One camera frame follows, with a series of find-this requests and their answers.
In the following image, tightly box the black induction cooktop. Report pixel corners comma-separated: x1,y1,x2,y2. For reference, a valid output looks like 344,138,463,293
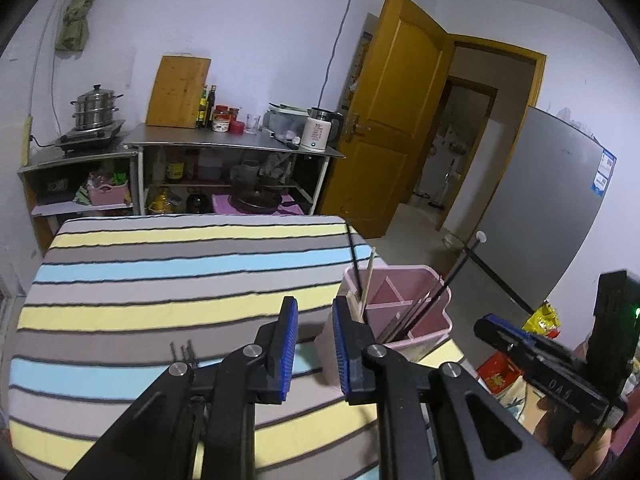
54,119,126,153

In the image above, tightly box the pink mat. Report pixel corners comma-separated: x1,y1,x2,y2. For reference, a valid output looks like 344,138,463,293
211,191,304,217

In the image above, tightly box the wooden cutting board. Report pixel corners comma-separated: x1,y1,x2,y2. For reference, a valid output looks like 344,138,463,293
145,55,212,129

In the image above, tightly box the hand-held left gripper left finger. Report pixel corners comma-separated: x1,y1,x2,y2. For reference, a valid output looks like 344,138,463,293
65,296,300,480

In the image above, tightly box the black chopstick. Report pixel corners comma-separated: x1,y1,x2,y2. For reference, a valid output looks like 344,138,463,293
392,247,473,343
380,282,436,343
376,292,426,343
345,223,363,296

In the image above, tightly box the small pink storage basket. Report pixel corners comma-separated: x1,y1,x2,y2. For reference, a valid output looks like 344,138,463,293
86,182,131,207

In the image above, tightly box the low steel cabinet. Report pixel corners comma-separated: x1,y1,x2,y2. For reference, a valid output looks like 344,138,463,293
17,147,141,253

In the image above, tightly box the beige printed sack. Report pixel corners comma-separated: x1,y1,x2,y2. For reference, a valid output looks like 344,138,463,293
500,385,543,426

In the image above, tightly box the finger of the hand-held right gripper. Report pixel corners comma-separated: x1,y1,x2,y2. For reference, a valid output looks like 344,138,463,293
473,313,541,361

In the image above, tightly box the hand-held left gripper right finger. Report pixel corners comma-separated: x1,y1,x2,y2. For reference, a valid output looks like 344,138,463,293
331,296,556,480

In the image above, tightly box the clear plastic container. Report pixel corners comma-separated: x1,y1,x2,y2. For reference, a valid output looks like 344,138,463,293
262,104,313,136

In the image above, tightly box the striped tablecloth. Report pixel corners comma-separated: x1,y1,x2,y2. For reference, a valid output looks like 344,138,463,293
7,214,466,480

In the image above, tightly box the white electric kettle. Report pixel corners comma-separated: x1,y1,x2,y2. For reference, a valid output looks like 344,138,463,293
299,106,345,153

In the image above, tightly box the wall cable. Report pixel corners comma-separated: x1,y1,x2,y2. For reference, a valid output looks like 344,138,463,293
317,0,362,111

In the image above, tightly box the person's right hand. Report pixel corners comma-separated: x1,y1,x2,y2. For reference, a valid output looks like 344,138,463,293
536,394,617,478

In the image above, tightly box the pink utensil basket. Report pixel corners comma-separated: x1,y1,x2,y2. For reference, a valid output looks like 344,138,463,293
314,266,454,387

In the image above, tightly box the yellow wooden door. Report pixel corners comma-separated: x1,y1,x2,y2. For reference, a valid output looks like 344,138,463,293
317,0,456,241

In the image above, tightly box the yellow door frame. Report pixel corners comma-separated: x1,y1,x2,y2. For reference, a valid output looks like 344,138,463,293
440,34,548,233

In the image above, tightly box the grey refrigerator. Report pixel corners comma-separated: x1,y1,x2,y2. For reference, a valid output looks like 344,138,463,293
462,106,617,313

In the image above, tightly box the steel steamer pot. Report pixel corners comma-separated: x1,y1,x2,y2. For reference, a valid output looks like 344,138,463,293
69,85,124,131

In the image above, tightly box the yellow snack bag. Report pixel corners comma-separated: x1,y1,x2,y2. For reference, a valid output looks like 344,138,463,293
521,300,562,337

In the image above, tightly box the green hanging cloth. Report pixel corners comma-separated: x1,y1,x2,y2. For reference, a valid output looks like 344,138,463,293
54,0,108,52

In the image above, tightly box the black wok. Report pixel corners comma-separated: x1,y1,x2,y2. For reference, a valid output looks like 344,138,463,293
228,187,287,213

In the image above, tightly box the red carton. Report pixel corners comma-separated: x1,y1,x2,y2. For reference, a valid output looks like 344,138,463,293
477,352,526,398

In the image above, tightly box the steel counter table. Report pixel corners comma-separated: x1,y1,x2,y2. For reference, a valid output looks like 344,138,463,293
122,124,347,217

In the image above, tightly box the black handled knife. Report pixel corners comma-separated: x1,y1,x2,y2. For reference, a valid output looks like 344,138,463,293
270,131,301,151

